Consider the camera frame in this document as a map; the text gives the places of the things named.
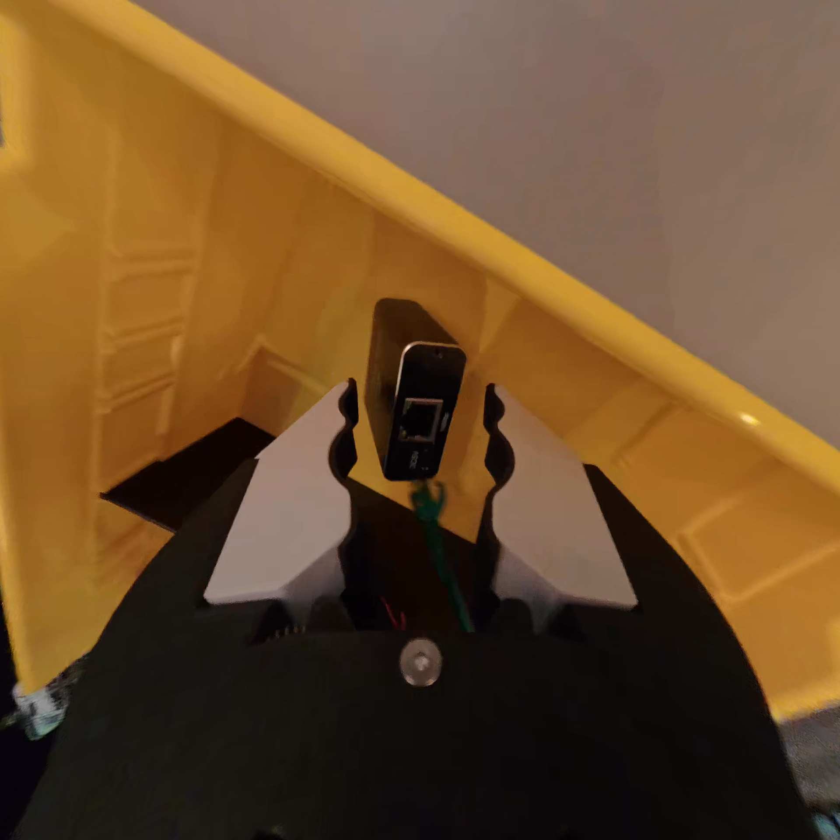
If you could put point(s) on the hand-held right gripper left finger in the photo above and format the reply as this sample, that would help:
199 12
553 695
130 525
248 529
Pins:
282 525

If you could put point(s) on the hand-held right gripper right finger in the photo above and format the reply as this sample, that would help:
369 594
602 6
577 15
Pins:
564 531

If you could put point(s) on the black ethernet splitter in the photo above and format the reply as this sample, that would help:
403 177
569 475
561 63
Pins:
420 394

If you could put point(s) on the yellow plastic bin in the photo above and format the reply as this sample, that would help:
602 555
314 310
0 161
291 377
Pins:
197 262

